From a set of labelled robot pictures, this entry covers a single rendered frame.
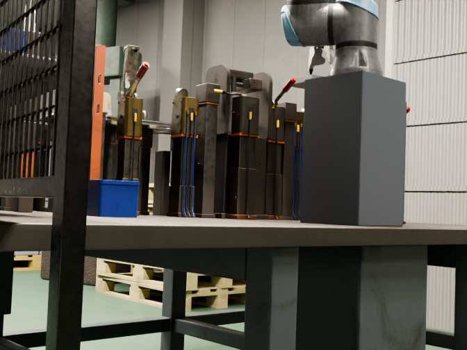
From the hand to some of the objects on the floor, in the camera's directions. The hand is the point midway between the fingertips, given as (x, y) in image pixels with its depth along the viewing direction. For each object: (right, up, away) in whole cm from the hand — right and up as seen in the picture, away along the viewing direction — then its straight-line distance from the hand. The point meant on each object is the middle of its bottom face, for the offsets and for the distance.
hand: (320, 71), depth 217 cm
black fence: (-103, -112, -66) cm, 166 cm away
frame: (-40, -118, 0) cm, 125 cm away
